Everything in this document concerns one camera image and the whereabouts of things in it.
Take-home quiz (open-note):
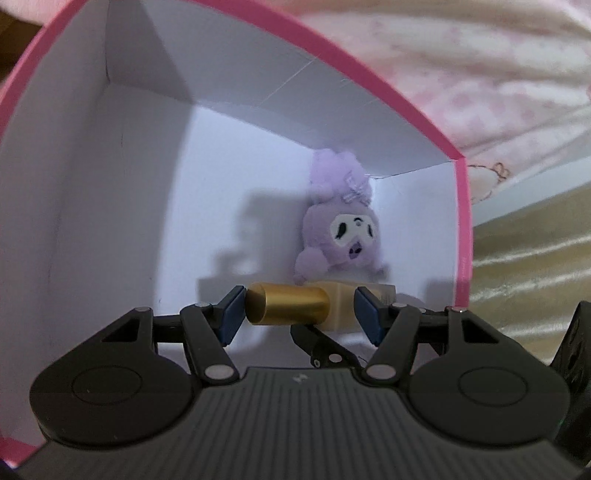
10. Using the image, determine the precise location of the gold capped glass bottle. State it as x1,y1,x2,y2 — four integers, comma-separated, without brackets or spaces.
245,281,398,334

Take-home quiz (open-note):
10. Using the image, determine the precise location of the pink bear print pillow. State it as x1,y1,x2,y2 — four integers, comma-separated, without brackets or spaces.
277,0,591,222

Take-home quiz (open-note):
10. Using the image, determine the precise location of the brown pillow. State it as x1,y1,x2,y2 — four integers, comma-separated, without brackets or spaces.
0,7,54,81

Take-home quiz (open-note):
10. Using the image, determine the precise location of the purple plush toy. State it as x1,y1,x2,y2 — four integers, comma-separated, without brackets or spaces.
293,148,389,284

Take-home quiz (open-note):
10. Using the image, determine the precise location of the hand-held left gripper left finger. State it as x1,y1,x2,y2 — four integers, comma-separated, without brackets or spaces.
99,285,245,386

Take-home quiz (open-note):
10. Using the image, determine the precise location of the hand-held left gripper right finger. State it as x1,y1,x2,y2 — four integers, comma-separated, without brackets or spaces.
355,285,504,384

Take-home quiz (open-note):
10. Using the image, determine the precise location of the beige satin bed cover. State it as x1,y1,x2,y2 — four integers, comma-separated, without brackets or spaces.
471,185,591,352

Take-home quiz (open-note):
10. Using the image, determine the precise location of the pink cardboard box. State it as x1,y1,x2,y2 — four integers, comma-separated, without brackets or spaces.
0,0,474,472

